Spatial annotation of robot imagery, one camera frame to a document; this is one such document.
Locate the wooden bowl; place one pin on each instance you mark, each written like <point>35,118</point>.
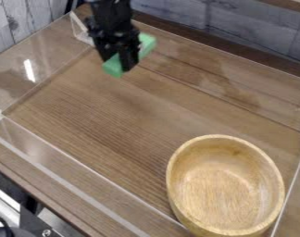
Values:
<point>224,187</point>

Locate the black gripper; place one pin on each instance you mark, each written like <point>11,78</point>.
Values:
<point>111,29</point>

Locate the clear acrylic tray walls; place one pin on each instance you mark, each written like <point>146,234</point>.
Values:
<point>85,138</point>

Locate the black metal table bracket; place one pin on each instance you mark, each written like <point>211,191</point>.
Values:
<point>31,223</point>

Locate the clear acrylic corner bracket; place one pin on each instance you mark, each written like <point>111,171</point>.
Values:
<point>79,29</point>

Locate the green rectangular block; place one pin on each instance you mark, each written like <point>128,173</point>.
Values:
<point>115,67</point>

